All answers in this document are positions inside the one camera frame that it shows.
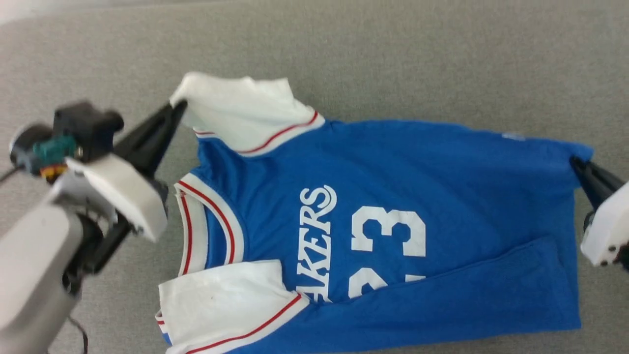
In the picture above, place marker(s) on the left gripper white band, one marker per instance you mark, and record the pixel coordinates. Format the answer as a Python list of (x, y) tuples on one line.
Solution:
[(128, 196)]

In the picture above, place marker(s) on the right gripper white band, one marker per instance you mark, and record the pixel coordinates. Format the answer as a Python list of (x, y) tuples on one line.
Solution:
[(609, 226)]

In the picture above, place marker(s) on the blue white basketball jersey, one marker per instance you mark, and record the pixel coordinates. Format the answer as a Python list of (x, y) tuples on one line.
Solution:
[(417, 196)]

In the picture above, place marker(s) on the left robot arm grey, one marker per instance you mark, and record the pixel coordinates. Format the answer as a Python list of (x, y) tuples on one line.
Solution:
[(34, 275)]

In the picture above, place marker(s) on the grey fabric sofa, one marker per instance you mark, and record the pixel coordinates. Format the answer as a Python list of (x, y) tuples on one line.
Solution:
[(393, 59)]

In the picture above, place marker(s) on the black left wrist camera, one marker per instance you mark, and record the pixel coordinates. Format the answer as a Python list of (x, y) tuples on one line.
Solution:
[(83, 125)]

